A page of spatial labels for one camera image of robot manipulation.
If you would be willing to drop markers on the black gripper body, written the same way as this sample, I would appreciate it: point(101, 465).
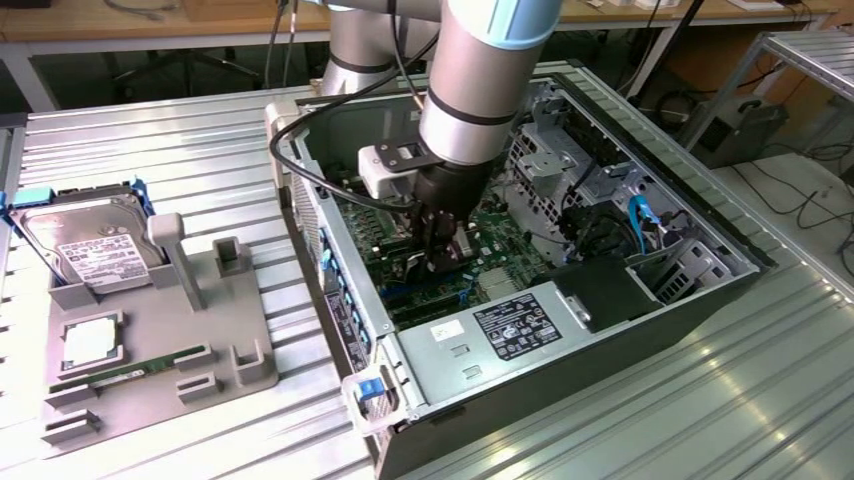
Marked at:
point(454, 190)

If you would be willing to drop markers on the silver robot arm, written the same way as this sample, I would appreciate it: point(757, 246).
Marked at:
point(468, 75)

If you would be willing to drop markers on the green motherboard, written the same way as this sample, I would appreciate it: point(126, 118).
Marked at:
point(508, 240)

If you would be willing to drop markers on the silver chipset heatsink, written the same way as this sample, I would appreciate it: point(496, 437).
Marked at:
point(500, 282)

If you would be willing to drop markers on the grey metal drive cage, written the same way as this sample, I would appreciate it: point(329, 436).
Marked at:
point(548, 165)

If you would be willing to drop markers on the black plastic shroud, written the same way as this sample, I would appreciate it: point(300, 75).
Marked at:
point(601, 295)

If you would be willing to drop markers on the grey power supply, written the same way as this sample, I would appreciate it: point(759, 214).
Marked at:
point(454, 370)

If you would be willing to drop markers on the blue case latch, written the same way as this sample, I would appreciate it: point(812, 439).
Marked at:
point(370, 390)

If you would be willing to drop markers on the open PC case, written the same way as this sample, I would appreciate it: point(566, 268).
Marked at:
point(568, 390)

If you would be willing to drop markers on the grey metal disk bay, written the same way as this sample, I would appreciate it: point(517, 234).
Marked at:
point(688, 270)

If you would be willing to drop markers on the grey parts rack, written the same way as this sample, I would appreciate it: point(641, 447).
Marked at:
point(201, 350)

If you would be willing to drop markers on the black equipment box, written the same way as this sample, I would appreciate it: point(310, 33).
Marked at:
point(741, 132)

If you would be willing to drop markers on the black chair base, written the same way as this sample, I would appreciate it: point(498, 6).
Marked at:
point(188, 70)

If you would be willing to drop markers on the hard disk with label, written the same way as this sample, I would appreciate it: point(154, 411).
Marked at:
point(94, 245)

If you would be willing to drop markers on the green RAM stick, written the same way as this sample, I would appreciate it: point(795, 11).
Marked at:
point(134, 372)

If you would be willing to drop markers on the CPU chip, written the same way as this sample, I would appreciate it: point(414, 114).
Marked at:
point(94, 342)

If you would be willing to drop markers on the wooden desk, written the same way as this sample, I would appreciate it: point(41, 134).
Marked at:
point(134, 27)

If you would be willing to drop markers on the hard disk drive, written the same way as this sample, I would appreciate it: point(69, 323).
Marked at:
point(37, 197)

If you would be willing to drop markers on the metal slat table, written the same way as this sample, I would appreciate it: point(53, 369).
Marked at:
point(808, 55)

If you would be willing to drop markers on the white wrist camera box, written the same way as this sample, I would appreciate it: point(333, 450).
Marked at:
point(381, 175)

